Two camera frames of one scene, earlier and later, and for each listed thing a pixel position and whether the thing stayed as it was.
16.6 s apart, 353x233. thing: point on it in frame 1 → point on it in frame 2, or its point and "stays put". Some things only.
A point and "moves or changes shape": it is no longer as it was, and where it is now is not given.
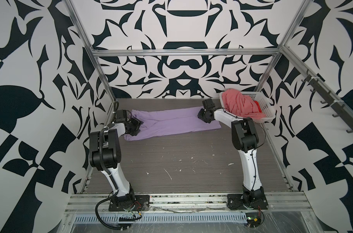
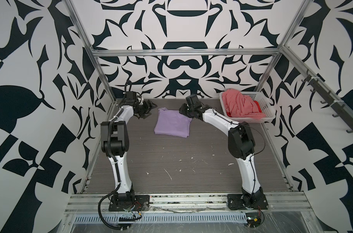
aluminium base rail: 186,204 stays put
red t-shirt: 258,106 stays put
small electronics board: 253,219 stays put
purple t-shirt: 162,124 moves or changes shape
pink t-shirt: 238,104 stays put
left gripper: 137,123 → 149,108
